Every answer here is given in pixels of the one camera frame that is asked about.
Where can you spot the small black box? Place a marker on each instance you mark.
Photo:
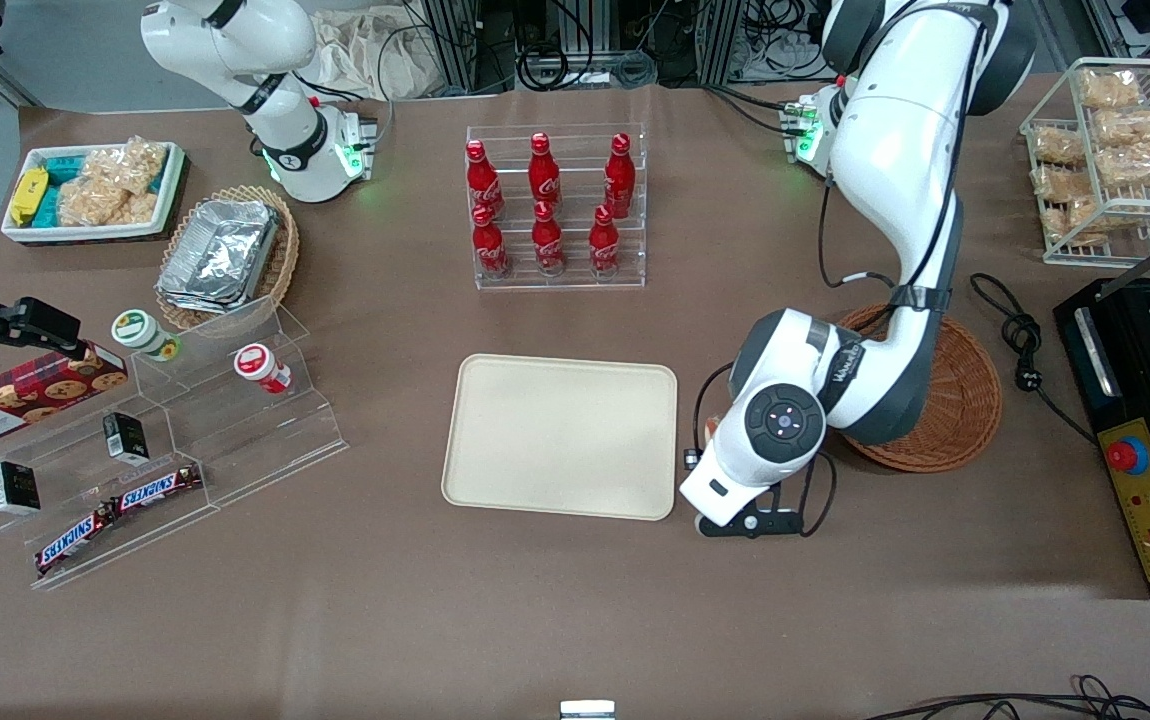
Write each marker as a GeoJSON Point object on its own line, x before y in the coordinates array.
{"type": "Point", "coordinates": [15, 488]}
{"type": "Point", "coordinates": [125, 438]}

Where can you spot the brown chocolate bar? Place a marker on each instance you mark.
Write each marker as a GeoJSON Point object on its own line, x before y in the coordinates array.
{"type": "Point", "coordinates": [75, 540]}
{"type": "Point", "coordinates": [157, 487]}

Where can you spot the red cola bottle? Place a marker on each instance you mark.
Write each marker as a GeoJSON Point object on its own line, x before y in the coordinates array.
{"type": "Point", "coordinates": [620, 178]}
{"type": "Point", "coordinates": [544, 175]}
{"type": "Point", "coordinates": [548, 243]}
{"type": "Point", "coordinates": [604, 243]}
{"type": "Point", "coordinates": [483, 185]}
{"type": "Point", "coordinates": [491, 248]}

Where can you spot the clear bag of fried snacks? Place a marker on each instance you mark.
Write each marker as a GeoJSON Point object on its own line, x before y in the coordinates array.
{"type": "Point", "coordinates": [1133, 126]}
{"type": "Point", "coordinates": [1060, 222]}
{"type": "Point", "coordinates": [1140, 165]}
{"type": "Point", "coordinates": [1057, 147]}
{"type": "Point", "coordinates": [1110, 88]}
{"type": "Point", "coordinates": [1060, 185]}

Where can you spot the clear bag of rice crackers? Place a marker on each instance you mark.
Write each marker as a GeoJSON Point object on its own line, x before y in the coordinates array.
{"type": "Point", "coordinates": [115, 190]}

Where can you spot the clear acrylic bottle rack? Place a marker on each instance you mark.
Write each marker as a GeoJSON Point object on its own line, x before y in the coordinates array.
{"type": "Point", "coordinates": [575, 282]}

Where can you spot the aluminium foil container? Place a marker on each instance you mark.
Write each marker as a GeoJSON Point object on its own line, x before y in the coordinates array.
{"type": "Point", "coordinates": [220, 255]}

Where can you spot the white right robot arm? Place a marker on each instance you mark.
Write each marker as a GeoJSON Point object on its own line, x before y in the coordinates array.
{"type": "Point", "coordinates": [285, 130]}

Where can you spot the green lid cup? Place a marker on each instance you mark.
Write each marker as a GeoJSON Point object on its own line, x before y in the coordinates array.
{"type": "Point", "coordinates": [138, 331]}

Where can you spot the red lid cup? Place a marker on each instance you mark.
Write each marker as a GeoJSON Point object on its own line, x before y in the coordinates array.
{"type": "Point", "coordinates": [257, 363]}

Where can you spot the red cookie box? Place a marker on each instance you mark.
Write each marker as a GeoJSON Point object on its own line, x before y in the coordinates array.
{"type": "Point", "coordinates": [25, 395]}

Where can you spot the teal snack pack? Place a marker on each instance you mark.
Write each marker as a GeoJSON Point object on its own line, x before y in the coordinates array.
{"type": "Point", "coordinates": [48, 208]}
{"type": "Point", "coordinates": [63, 165]}

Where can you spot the aluminium frame post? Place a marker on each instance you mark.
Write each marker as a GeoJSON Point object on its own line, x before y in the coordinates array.
{"type": "Point", "coordinates": [720, 40]}
{"type": "Point", "coordinates": [465, 45]}

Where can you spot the round brown wicker basket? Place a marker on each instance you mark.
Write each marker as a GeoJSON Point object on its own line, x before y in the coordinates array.
{"type": "Point", "coordinates": [967, 400]}

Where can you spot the clear acrylic stepped display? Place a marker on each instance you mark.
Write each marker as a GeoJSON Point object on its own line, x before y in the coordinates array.
{"type": "Point", "coordinates": [235, 440]}

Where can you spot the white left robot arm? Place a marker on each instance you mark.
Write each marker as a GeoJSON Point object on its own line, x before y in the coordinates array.
{"type": "Point", "coordinates": [895, 150]}

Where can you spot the oval light wicker basket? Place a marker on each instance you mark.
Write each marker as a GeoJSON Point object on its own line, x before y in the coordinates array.
{"type": "Point", "coordinates": [285, 260]}

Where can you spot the yellow snack pack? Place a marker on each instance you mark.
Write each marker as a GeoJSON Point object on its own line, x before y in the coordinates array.
{"type": "Point", "coordinates": [28, 195]}

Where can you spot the beige cloth bag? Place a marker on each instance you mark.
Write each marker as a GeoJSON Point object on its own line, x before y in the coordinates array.
{"type": "Point", "coordinates": [365, 50]}

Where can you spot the beige rectangular tray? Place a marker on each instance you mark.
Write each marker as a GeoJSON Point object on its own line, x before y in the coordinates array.
{"type": "Point", "coordinates": [560, 435]}

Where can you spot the white rectangular bin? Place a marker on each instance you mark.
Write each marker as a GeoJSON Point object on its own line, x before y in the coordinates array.
{"type": "Point", "coordinates": [85, 233]}

